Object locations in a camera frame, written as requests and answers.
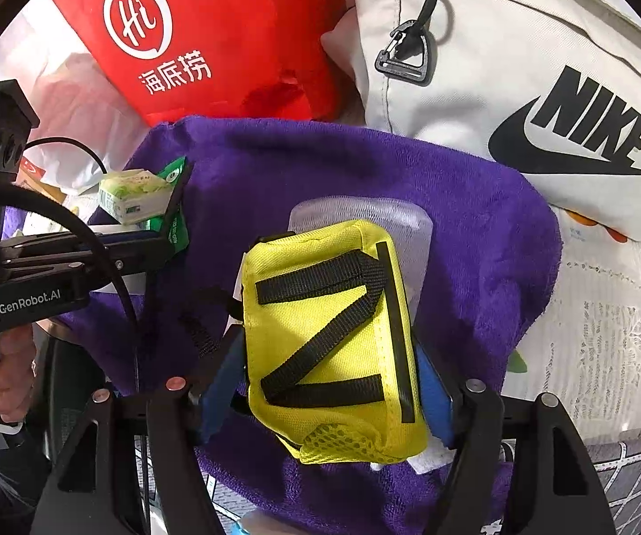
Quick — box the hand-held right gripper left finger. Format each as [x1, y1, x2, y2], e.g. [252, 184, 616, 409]
[30, 323, 248, 535]

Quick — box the black cable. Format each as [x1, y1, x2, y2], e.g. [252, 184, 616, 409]
[0, 181, 143, 396]

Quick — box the green flat packet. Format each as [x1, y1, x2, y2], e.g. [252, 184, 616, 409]
[147, 157, 190, 257]

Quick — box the white plastic shopping bag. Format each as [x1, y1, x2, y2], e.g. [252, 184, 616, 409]
[0, 0, 154, 196]

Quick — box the off-white backpack with black logo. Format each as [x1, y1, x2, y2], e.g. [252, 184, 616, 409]
[320, 0, 641, 243]

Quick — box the green and white tissue pack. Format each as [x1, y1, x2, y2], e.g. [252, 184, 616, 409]
[97, 167, 175, 226]

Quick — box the purple towel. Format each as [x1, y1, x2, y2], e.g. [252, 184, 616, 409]
[55, 114, 563, 535]

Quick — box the person's left hand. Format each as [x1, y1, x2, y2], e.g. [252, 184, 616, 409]
[0, 323, 38, 425]

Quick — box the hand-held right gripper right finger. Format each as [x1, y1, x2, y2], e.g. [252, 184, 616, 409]
[412, 340, 616, 535]

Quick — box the yellow pouch with black straps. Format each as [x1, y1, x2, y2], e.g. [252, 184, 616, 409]
[182, 220, 430, 465]

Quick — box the fruit printed bedsheet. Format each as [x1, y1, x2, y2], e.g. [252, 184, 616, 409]
[507, 206, 641, 441]

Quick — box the red paper shopping bag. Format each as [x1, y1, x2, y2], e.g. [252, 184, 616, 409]
[51, 0, 363, 128]

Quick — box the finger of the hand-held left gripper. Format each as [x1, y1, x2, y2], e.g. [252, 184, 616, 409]
[83, 161, 194, 280]

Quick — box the clear plastic pouch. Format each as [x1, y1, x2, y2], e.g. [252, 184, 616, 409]
[288, 196, 434, 318]

